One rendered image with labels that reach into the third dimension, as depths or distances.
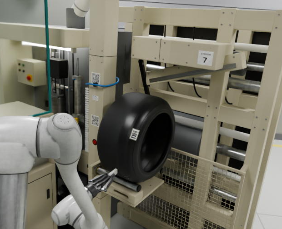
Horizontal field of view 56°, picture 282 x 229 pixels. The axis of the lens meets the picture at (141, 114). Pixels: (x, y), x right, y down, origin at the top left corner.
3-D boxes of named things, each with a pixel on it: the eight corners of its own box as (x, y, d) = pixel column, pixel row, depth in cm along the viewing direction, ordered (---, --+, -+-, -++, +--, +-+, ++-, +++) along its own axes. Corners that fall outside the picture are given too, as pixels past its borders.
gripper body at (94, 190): (92, 191, 135) (104, 181, 142) (80, 185, 140) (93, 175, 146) (93, 202, 138) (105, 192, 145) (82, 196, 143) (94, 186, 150)
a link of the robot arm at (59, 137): (83, 137, 101) (45, 136, 98) (83, 104, 88) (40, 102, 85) (81, 167, 92) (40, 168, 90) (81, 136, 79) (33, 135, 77)
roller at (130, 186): (94, 169, 180) (99, 165, 183) (96, 173, 183) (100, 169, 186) (137, 189, 162) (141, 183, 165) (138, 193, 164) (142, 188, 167)
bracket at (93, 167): (88, 177, 181) (89, 165, 178) (125, 157, 213) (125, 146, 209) (92, 179, 179) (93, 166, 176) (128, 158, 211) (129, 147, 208)
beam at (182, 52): (129, 58, 185) (131, 35, 180) (149, 56, 205) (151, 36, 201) (214, 71, 153) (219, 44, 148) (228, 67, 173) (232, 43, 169)
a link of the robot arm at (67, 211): (70, 199, 139) (88, 216, 135) (45, 218, 128) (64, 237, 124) (73, 186, 133) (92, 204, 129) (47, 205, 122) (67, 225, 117)
